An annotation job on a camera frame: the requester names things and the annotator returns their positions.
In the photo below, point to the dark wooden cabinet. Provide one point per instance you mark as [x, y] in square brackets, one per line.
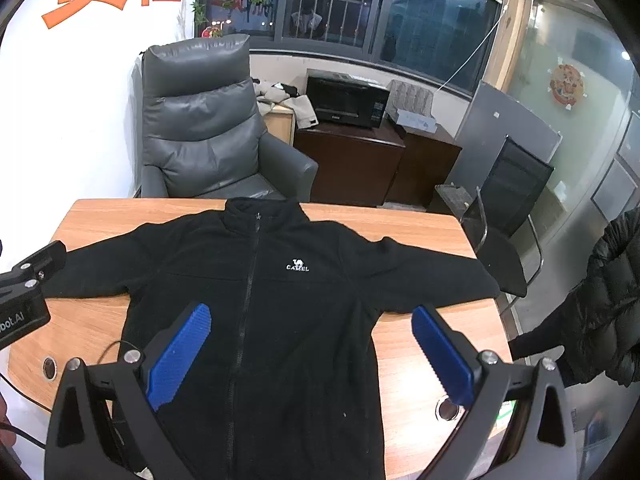
[345, 160]
[425, 170]

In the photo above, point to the light wooden cabinet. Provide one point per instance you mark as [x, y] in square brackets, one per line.
[279, 127]

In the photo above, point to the grey board panel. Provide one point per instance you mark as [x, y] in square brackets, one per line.
[485, 125]

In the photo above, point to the green white packet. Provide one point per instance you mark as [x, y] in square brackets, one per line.
[506, 412]

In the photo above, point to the grey packaged box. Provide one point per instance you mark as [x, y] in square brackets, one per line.
[412, 105]

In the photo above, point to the dark framed window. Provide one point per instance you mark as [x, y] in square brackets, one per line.
[425, 25]

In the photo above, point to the black fleece jacket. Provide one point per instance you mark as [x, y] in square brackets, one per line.
[300, 335]

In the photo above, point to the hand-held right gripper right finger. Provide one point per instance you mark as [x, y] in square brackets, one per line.
[442, 355]

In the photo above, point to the green vine plant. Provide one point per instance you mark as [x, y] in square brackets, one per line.
[196, 7]

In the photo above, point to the black microwave oven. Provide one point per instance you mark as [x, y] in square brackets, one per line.
[345, 102]

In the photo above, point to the beige cloth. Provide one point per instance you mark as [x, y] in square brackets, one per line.
[305, 110]

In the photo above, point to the frosted glass partition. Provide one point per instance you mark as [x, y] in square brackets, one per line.
[545, 35]

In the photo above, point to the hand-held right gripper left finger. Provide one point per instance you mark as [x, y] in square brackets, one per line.
[177, 355]

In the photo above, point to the grey leather armchair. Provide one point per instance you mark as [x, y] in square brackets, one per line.
[200, 125]

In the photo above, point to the black mesh office chair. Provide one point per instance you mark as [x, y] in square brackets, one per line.
[520, 180]

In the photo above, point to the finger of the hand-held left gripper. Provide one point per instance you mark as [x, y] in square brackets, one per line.
[42, 260]

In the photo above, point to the round festive glass sticker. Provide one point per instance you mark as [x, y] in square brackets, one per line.
[566, 85]

